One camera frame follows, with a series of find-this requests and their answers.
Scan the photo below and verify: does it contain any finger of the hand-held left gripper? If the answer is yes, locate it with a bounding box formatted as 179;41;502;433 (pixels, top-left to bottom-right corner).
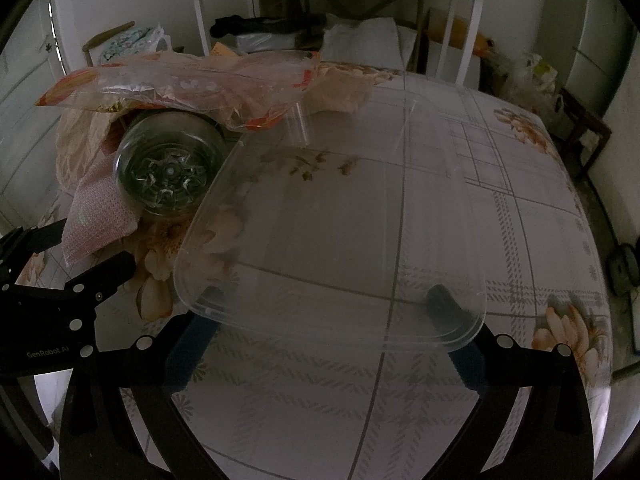
0;219;69;262
15;252;137;312

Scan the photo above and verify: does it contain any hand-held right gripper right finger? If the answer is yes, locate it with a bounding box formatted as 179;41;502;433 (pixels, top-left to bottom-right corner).
425;284;596;480

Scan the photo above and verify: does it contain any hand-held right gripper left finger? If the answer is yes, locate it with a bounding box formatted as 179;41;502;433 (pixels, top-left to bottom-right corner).
60;287;223;480

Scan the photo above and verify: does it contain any pink patterned packet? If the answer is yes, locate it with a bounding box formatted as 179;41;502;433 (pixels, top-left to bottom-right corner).
62;152;143;268

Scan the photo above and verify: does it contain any green plastic bottle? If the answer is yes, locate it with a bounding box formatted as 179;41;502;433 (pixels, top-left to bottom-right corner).
114;109;228;218

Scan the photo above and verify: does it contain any clear plastic container lid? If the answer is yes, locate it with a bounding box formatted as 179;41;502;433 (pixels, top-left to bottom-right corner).
174;72;490;353

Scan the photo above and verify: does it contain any clear printed plastic bag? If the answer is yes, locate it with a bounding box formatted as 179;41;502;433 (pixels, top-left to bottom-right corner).
35;51;321;133

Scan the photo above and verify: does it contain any bed with floral sheet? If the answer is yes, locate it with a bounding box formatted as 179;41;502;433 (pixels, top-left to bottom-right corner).
10;60;617;480

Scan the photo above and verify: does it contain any wooden side table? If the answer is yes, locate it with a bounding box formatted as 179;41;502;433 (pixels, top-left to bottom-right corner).
82;21;173;66

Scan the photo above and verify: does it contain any dark wooden stool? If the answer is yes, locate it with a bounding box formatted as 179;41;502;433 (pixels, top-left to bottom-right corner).
552;87;613;181

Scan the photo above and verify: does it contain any white plastic bag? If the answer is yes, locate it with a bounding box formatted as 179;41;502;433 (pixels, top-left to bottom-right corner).
505;52;561;111

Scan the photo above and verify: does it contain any grey fridge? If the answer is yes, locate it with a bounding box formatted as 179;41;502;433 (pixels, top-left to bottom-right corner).
570;0;640;126

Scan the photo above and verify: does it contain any white pillow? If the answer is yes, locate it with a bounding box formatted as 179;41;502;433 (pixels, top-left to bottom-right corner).
320;14;421;71

